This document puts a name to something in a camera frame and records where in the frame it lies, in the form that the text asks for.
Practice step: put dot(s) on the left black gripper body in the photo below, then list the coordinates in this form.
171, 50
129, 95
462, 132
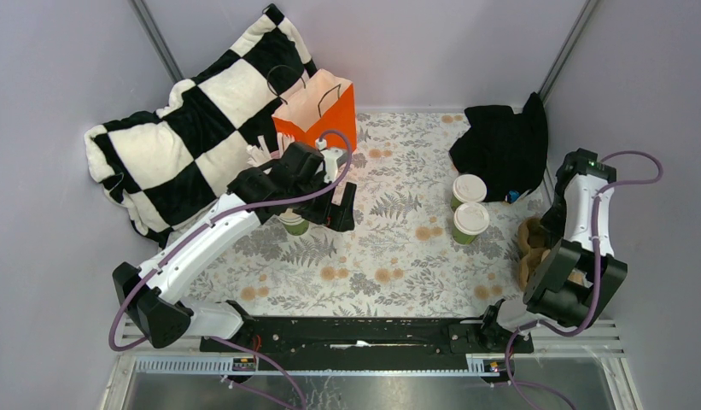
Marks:
321, 209

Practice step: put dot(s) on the orange paper bag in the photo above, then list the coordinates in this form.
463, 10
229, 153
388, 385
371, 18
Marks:
308, 106

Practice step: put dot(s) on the green paper cup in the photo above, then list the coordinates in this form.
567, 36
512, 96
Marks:
461, 238
467, 192

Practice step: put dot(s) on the white plastic cup lid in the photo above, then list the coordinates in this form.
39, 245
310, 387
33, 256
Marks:
470, 188

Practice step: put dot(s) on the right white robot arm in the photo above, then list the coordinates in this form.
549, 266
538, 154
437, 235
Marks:
568, 272

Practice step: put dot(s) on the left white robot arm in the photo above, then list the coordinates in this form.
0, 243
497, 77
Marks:
154, 294

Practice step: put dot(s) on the pink straw holder cup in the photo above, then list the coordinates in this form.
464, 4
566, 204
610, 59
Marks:
258, 156

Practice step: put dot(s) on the stack of green cups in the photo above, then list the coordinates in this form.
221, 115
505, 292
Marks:
293, 223

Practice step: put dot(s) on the black white checkered pillow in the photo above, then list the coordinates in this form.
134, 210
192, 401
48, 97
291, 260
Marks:
166, 167

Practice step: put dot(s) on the floral tablecloth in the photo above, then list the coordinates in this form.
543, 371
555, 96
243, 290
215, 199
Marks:
400, 259

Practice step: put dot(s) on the black cloth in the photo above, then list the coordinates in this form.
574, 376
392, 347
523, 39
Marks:
507, 151

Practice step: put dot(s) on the brown cardboard cup carrier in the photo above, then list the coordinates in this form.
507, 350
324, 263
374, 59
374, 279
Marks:
532, 240

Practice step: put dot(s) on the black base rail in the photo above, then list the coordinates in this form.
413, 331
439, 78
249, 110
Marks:
372, 344

